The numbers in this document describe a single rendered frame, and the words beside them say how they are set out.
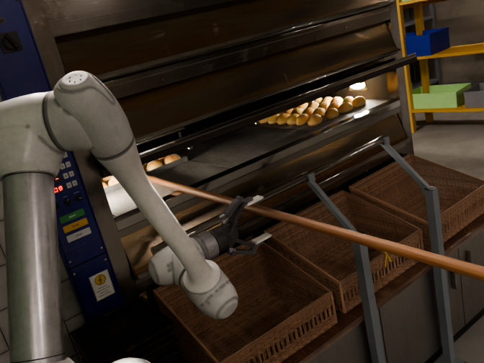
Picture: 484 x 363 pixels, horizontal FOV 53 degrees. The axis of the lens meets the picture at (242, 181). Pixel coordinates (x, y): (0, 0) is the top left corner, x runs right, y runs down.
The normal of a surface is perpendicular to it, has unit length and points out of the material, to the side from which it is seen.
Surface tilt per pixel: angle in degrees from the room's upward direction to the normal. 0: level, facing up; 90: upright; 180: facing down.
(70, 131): 110
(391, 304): 90
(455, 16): 90
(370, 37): 70
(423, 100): 90
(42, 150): 93
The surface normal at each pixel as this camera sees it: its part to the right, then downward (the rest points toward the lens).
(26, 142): 0.23, 0.02
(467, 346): -0.22, -0.93
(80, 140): 0.18, 0.71
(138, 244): 0.47, -0.20
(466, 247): 0.58, 0.13
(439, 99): -0.69, 0.36
